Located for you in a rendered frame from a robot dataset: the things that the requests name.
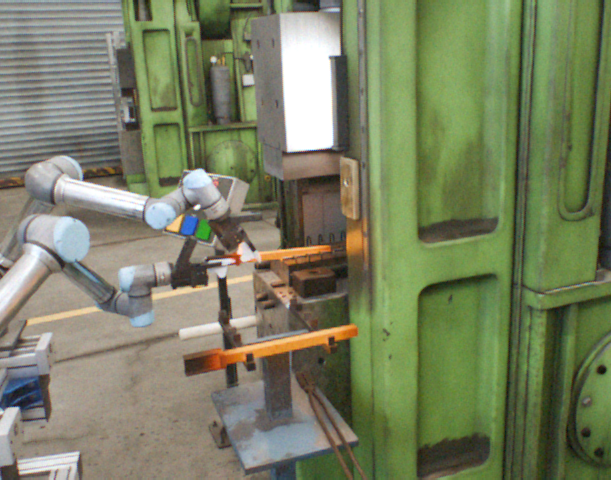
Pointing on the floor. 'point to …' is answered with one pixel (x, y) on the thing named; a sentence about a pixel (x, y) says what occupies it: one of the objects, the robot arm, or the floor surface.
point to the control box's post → (226, 315)
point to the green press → (191, 96)
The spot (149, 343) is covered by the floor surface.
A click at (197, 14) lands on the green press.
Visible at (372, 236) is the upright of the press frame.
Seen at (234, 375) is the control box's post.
